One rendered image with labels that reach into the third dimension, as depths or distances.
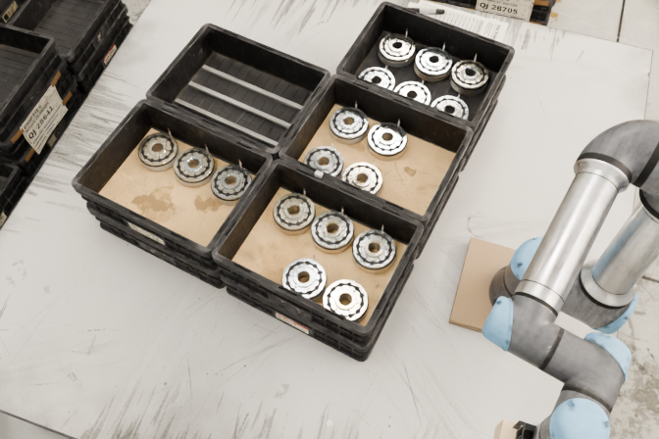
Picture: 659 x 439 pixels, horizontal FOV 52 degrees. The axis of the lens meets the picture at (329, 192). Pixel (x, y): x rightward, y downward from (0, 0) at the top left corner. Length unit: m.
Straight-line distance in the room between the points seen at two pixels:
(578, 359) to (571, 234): 0.20
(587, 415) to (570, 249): 0.26
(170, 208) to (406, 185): 0.60
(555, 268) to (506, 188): 0.80
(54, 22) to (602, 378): 2.40
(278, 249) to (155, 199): 0.35
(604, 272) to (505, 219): 0.45
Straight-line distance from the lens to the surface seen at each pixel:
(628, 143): 1.24
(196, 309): 1.74
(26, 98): 2.48
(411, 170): 1.74
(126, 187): 1.79
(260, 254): 1.63
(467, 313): 1.70
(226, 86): 1.92
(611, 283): 1.49
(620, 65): 2.28
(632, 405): 2.54
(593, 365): 1.11
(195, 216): 1.70
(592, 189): 1.20
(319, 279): 1.56
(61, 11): 2.95
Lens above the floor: 2.29
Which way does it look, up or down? 60 degrees down
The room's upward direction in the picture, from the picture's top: 2 degrees counter-clockwise
